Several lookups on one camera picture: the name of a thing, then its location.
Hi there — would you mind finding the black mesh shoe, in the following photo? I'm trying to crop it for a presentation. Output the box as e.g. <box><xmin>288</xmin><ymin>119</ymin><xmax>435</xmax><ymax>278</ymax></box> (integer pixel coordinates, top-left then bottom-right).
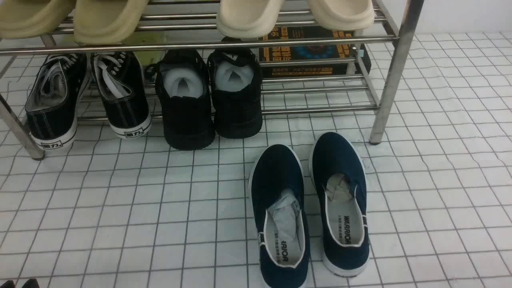
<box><xmin>207</xmin><ymin>47</ymin><xmax>263</xmax><ymax>139</ymax></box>
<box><xmin>146</xmin><ymin>49</ymin><xmax>216</xmax><ymax>151</ymax></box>

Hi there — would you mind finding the white grid floor mat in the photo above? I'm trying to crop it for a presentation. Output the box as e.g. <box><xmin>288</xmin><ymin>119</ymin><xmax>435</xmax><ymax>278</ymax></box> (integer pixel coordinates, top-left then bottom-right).
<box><xmin>0</xmin><ymin>32</ymin><xmax>512</xmax><ymax>288</ymax></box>

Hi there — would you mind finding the black lace-up sneaker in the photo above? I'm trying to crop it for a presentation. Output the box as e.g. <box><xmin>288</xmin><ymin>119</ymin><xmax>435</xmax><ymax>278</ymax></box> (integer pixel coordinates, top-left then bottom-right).
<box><xmin>90</xmin><ymin>51</ymin><xmax>152</xmax><ymax>139</ymax></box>
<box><xmin>24</xmin><ymin>54</ymin><xmax>91</xmax><ymax>151</ymax></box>

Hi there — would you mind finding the black box with print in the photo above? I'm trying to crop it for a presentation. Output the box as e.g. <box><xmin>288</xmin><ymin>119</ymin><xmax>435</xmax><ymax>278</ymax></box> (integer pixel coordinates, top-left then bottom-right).
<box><xmin>258</xmin><ymin>26</ymin><xmax>354</xmax><ymax>78</ymax></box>

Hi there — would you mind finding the khaki slipper, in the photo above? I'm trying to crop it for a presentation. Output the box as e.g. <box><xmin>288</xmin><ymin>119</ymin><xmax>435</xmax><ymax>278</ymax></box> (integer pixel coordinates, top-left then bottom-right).
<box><xmin>0</xmin><ymin>0</ymin><xmax>76</xmax><ymax>39</ymax></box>
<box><xmin>73</xmin><ymin>0</ymin><xmax>148</xmax><ymax>44</ymax></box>

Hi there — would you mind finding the navy slip-on shoe, right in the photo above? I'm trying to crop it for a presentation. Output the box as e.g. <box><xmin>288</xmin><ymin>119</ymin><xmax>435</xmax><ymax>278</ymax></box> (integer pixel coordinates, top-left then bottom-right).
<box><xmin>309</xmin><ymin>132</ymin><xmax>370</xmax><ymax>278</ymax></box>

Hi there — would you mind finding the navy slip-on shoe, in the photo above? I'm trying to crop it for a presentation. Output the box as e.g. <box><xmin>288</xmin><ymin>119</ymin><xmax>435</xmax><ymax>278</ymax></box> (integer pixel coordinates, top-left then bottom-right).
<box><xmin>248</xmin><ymin>144</ymin><xmax>310</xmax><ymax>288</ymax></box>
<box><xmin>309</xmin><ymin>132</ymin><xmax>370</xmax><ymax>278</ymax></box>

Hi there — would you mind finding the black mesh shoe, right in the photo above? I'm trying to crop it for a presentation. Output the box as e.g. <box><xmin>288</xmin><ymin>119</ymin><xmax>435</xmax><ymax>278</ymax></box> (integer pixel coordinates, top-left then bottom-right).
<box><xmin>207</xmin><ymin>47</ymin><xmax>263</xmax><ymax>139</ymax></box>

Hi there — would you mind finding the steel shoe rack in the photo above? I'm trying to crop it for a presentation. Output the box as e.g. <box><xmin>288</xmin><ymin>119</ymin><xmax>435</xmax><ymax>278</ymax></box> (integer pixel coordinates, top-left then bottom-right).
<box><xmin>1</xmin><ymin>0</ymin><xmax>424</xmax><ymax>161</ymax></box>

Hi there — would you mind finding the black mesh shoe, left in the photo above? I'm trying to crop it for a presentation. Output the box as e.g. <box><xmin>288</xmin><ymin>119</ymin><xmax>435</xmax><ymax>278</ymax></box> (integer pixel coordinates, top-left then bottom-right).
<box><xmin>146</xmin><ymin>49</ymin><xmax>216</xmax><ymax>151</ymax></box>

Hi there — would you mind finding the cream slipper, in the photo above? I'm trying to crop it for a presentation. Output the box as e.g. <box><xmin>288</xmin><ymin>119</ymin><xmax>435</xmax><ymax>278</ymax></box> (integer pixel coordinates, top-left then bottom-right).
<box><xmin>307</xmin><ymin>0</ymin><xmax>375</xmax><ymax>30</ymax></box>
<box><xmin>216</xmin><ymin>0</ymin><xmax>284</xmax><ymax>39</ymax></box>

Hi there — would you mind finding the navy slip-on shoe, left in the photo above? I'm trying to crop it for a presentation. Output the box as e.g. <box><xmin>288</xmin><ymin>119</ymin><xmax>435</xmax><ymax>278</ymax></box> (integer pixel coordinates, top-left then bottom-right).
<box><xmin>248</xmin><ymin>144</ymin><xmax>310</xmax><ymax>288</ymax></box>

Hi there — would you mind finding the khaki slipper, far left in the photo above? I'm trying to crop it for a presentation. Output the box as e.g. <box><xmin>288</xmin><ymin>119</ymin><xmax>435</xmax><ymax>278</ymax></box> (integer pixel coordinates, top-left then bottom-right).
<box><xmin>0</xmin><ymin>0</ymin><xmax>76</xmax><ymax>39</ymax></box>

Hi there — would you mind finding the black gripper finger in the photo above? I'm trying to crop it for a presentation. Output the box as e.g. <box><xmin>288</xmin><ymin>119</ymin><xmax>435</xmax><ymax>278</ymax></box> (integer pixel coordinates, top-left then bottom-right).
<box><xmin>21</xmin><ymin>278</ymin><xmax>40</xmax><ymax>288</ymax></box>

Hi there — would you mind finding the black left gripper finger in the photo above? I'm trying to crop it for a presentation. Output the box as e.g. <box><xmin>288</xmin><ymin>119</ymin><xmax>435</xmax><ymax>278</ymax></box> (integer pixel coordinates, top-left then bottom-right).
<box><xmin>0</xmin><ymin>280</ymin><xmax>15</xmax><ymax>288</ymax></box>

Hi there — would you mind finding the cream slipper, far right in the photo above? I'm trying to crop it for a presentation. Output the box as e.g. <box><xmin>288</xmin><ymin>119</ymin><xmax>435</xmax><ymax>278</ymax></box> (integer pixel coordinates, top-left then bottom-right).
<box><xmin>307</xmin><ymin>0</ymin><xmax>375</xmax><ymax>30</ymax></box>

